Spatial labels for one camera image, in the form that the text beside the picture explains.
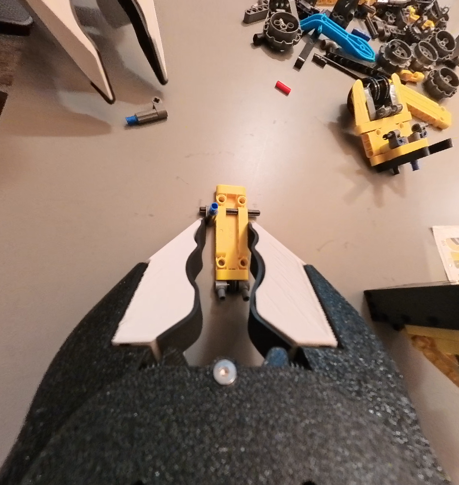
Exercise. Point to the pile of toy brick parts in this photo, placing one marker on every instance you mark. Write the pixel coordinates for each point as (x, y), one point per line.
(282, 26)

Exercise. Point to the small red toy bushing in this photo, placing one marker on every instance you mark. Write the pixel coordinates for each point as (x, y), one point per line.
(283, 87)

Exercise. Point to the yellow toy brick panel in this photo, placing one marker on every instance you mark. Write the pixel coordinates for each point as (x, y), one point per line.
(229, 235)

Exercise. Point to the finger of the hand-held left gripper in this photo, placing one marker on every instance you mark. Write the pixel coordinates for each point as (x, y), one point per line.
(149, 34)
(62, 30)

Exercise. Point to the yellow toy brick assembly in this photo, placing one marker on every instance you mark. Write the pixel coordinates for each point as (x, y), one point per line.
(381, 147)

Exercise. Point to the blue curved toy brick piece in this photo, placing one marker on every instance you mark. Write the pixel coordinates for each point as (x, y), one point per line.
(316, 22)

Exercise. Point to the dark textured object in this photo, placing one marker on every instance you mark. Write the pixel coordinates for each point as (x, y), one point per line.
(5, 21)

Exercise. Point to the large yellow toy vehicle model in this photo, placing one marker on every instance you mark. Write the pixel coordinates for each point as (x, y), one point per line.
(403, 307)

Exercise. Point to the grey connector with blue pin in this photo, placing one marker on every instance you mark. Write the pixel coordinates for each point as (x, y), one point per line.
(149, 115)

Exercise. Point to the instruction booklet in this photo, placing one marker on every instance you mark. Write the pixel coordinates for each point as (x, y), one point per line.
(456, 250)

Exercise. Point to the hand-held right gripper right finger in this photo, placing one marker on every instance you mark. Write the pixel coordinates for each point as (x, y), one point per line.
(290, 299)

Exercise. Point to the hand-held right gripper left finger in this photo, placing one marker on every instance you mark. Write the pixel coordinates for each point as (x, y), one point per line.
(157, 299)

